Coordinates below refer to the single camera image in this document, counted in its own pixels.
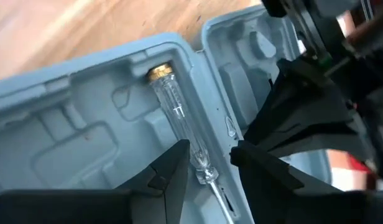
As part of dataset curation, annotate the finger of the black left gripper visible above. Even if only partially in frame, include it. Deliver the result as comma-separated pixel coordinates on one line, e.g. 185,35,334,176
265,126,376,163
243,58,358,147

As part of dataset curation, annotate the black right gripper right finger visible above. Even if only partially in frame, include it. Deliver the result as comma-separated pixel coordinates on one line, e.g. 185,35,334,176
230,139,383,224

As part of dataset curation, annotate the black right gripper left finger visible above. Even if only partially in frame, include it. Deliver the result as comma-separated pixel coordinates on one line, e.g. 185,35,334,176
0,139,192,224

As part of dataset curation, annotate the clear voltage tester screwdriver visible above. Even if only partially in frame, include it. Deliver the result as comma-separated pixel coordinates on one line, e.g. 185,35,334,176
146,62,236,224

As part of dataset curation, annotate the grey-blue plastic tool case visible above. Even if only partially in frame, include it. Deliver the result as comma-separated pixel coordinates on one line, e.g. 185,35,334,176
0,3,334,224

